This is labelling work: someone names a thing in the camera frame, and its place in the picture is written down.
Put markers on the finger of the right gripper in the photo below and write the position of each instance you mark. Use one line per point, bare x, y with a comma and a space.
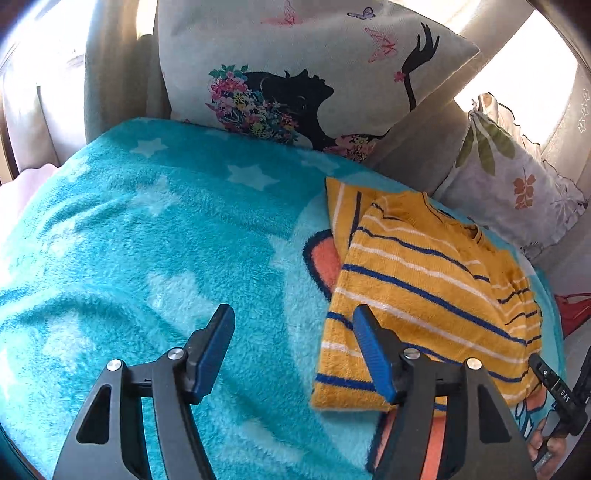
568, 415

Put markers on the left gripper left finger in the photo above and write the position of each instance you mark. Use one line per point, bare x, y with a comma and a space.
107, 439

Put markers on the yellow striped knit sweater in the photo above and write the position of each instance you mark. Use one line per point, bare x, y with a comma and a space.
441, 285

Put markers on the red cloth item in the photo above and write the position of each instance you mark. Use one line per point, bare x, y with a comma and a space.
574, 310

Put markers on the turquoise star fleece blanket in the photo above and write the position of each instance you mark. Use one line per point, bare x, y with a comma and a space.
133, 244

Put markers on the leaf print ruffled pillow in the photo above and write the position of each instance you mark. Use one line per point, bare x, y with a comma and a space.
501, 181

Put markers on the beige curtain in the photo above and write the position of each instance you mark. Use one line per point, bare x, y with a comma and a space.
71, 70

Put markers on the woman silhouette floral cushion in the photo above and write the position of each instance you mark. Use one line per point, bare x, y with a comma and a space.
332, 76

